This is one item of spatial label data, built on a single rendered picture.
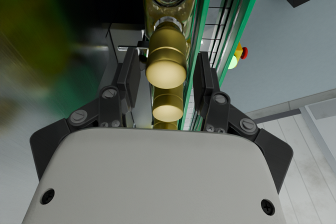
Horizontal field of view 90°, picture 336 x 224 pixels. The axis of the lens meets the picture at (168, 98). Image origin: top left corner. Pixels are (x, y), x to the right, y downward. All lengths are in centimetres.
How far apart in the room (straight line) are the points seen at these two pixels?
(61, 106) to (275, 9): 79
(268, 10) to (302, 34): 21
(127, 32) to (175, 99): 31
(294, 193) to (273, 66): 195
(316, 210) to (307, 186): 23
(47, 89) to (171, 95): 12
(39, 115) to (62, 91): 4
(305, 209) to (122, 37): 258
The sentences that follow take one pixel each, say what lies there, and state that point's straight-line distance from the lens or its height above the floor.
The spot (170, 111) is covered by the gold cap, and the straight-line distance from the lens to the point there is 18.
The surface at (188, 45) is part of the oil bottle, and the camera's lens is 23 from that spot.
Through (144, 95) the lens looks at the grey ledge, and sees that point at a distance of 61.
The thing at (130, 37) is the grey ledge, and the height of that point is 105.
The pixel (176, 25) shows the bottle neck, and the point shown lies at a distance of 18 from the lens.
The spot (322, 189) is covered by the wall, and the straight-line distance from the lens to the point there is 274.
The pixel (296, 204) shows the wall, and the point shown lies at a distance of 271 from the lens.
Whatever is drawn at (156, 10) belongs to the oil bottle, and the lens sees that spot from 19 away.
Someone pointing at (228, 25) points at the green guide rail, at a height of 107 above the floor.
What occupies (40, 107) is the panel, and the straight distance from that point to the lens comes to 20.
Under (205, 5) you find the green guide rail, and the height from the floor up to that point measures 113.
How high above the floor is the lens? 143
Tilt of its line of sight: 38 degrees down
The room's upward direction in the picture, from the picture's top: 178 degrees counter-clockwise
